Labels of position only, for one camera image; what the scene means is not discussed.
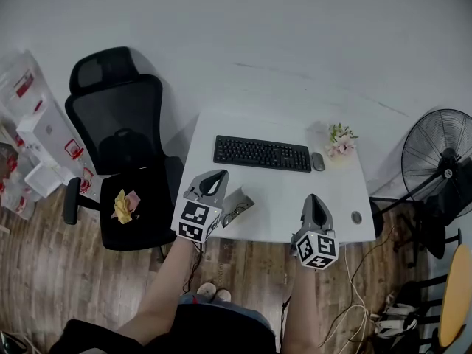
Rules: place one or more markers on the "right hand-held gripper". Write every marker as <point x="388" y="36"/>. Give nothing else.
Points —
<point x="317" y="249"/>

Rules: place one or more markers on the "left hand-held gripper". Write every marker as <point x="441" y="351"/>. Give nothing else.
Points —
<point x="195" y="219"/>

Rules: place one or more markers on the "person's left forearm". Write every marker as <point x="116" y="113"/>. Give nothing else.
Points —
<point x="166" y="290"/>

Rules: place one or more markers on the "person's right forearm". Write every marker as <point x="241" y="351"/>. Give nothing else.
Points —
<point x="300" y="308"/>

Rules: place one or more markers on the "grey desk grommet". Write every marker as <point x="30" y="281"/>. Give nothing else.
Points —
<point x="356" y="217"/>

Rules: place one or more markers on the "white desk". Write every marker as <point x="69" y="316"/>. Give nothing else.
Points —
<point x="280" y="197"/>

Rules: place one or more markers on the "grey computer mouse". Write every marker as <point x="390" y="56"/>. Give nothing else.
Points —
<point x="318" y="161"/>

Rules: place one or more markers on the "black keyboard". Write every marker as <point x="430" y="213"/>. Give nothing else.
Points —
<point x="262" y="153"/>

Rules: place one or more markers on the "small pink flower pot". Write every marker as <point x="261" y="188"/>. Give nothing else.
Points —
<point x="341" y="144"/>

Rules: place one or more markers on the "pink cloth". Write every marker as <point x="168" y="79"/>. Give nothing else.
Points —
<point x="133" y="198"/>

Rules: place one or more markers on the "yellow cloth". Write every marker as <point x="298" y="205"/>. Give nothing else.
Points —
<point x="121" y="208"/>

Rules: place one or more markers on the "person's left shoe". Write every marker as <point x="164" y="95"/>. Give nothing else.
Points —
<point x="206" y="291"/>

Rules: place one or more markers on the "person's shoe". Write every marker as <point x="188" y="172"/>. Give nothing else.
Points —
<point x="223" y="295"/>
<point x="206" y="291"/>

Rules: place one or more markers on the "person's right shoe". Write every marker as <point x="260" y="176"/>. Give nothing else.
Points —
<point x="223" y="295"/>

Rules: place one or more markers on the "black mesh office chair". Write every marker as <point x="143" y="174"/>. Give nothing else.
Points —
<point x="110" y="116"/>

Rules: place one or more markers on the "black swivel chair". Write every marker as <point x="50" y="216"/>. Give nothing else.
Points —
<point x="439" y="231"/>

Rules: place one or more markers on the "white and black device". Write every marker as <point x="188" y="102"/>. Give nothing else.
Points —
<point x="396" y="321"/>

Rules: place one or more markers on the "person's black top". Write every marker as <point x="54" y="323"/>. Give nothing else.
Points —
<point x="206" y="332"/>

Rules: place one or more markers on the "round wooden table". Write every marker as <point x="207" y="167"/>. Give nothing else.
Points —
<point x="459" y="297"/>

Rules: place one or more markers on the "white water dispenser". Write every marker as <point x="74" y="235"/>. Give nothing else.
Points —
<point x="48" y="135"/>

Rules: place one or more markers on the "clear jug with red label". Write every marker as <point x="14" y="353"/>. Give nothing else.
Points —
<point x="22" y="83"/>

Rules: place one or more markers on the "black pedestal fan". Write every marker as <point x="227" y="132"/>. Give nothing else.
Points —
<point x="448" y="172"/>

